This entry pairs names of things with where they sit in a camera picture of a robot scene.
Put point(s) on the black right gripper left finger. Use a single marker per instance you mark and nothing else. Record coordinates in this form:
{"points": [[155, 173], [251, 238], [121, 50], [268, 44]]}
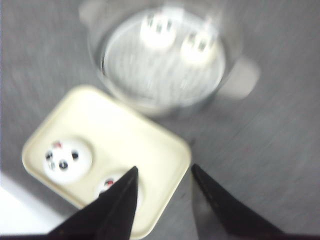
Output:
{"points": [[109, 217]]}

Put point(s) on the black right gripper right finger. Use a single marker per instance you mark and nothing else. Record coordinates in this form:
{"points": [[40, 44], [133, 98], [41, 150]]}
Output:
{"points": [[220, 216]]}

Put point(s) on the beige plastic tray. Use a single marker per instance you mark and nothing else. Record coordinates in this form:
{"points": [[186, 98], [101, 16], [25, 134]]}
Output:
{"points": [[118, 139]]}

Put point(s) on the stainless steel steamer pot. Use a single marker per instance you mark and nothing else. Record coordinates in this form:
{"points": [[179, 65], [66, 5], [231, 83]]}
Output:
{"points": [[160, 83]]}

